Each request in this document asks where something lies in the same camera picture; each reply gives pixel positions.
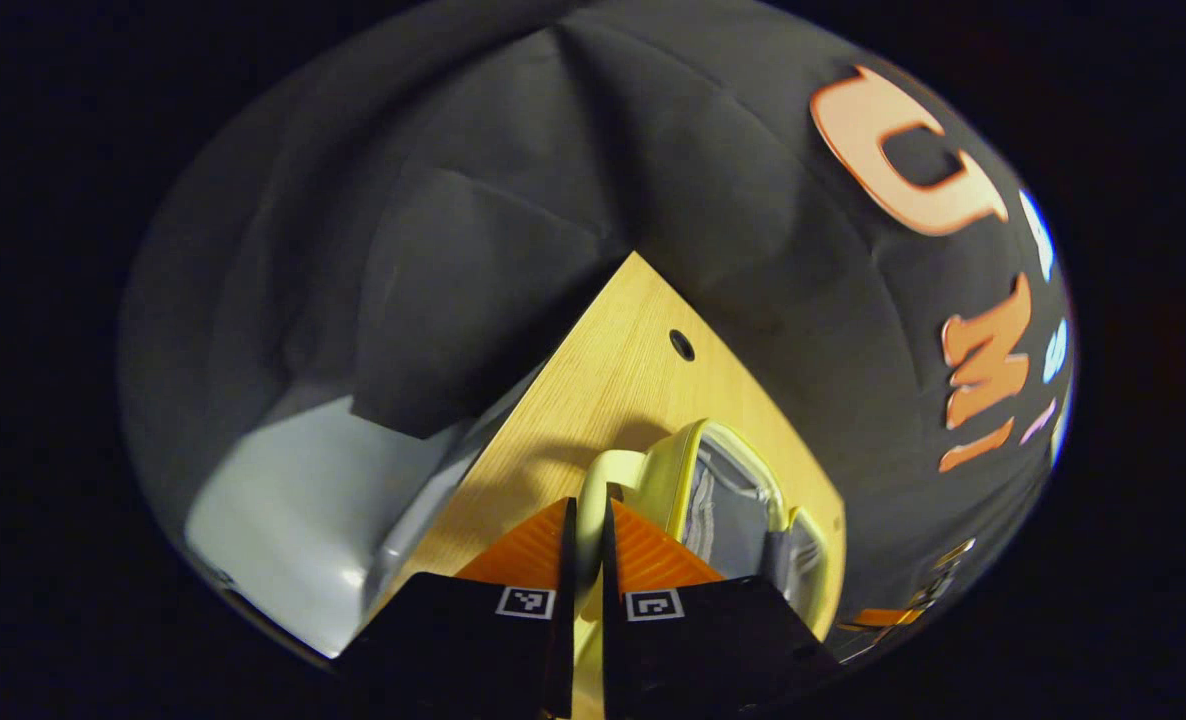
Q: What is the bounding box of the black backdrop cloth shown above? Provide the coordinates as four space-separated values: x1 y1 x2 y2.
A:
118 0 1076 641

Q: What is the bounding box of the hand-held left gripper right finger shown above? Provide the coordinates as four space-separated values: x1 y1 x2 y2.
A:
601 497 839 720

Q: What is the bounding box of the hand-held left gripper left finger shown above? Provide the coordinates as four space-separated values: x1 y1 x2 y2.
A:
338 497 579 720

